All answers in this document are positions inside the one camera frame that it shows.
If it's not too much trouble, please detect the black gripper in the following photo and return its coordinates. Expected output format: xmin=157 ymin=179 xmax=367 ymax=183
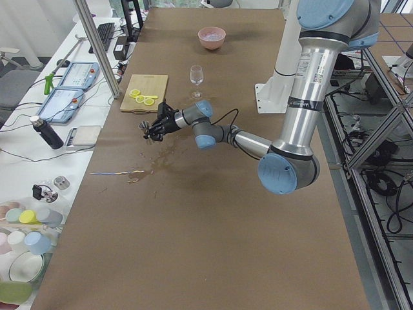
xmin=144 ymin=101 xmax=179 ymax=142

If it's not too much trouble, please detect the steel double jigger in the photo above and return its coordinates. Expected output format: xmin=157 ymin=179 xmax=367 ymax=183
xmin=138 ymin=120 xmax=152 ymax=144

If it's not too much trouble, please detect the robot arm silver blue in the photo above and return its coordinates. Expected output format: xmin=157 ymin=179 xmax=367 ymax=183
xmin=140 ymin=1 xmax=380 ymax=194

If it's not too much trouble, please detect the clear wine glass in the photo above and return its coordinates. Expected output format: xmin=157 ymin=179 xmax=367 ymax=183
xmin=190 ymin=65 xmax=204 ymax=99

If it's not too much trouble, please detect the pile of clear ice cubes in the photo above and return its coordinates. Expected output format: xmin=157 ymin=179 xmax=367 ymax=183
xmin=201 ymin=32 xmax=221 ymax=41

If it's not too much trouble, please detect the middle lemon slice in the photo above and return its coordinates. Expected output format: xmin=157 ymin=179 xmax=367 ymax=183
xmin=135 ymin=95 xmax=145 ymax=103

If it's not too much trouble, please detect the far lemon slice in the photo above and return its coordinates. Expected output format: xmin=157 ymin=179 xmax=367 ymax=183
xmin=129 ymin=89 xmax=141 ymax=98

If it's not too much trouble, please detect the wooden cutting board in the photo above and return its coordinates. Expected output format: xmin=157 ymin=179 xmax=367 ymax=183
xmin=120 ymin=74 xmax=168 ymax=113

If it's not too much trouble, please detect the white kitchen scale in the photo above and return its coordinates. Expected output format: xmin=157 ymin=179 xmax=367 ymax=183
xmin=65 ymin=125 xmax=101 ymax=149

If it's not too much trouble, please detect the black power adapter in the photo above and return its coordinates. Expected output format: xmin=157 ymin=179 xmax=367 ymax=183
xmin=113 ymin=36 xmax=129 ymax=61

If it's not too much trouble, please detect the upper teach pendant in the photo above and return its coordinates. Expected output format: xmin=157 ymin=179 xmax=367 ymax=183
xmin=58 ymin=62 xmax=99 ymax=90

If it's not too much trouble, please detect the teach pendant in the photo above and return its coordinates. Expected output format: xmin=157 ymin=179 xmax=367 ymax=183
xmin=37 ymin=87 xmax=84 ymax=124
xmin=58 ymin=62 xmax=99 ymax=90

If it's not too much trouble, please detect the lower teach pendant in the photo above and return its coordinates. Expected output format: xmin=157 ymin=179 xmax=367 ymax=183
xmin=37 ymin=87 xmax=84 ymax=124

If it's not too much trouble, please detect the pink bowl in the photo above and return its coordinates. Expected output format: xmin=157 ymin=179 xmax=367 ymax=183
xmin=197 ymin=26 xmax=226 ymax=50

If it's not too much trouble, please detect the black keyboard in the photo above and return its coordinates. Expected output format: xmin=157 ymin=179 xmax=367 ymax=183
xmin=97 ymin=23 xmax=115 ymax=52

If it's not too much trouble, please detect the black water bottle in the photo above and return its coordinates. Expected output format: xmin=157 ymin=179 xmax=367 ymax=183
xmin=30 ymin=115 xmax=64 ymax=149

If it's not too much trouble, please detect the grey cup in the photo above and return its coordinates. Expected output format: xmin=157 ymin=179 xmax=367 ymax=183
xmin=36 ymin=208 xmax=63 ymax=228

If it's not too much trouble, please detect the yellow cup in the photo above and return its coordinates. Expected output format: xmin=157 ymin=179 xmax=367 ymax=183
xmin=19 ymin=210 xmax=41 ymax=225

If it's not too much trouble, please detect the light blue cup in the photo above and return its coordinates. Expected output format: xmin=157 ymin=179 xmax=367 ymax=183
xmin=24 ymin=232 xmax=52 ymax=255

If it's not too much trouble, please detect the white plate green rim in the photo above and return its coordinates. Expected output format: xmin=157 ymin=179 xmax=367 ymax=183
xmin=8 ymin=251 xmax=45 ymax=282

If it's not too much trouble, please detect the green bowl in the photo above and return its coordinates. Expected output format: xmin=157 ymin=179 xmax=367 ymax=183
xmin=1 ymin=281 xmax=33 ymax=305

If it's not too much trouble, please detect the lemon slice near handle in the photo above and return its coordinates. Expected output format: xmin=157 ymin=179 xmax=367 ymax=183
xmin=143 ymin=98 xmax=155 ymax=106

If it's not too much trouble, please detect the green handled grabber tool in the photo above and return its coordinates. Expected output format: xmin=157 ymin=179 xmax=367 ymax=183
xmin=43 ymin=34 xmax=88 ymax=95

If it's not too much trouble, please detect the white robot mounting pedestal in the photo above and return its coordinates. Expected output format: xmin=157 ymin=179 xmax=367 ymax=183
xmin=254 ymin=0 xmax=304 ymax=115

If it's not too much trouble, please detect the aluminium frame post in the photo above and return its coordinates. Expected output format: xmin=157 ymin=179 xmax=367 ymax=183
xmin=74 ymin=0 xmax=121 ymax=99

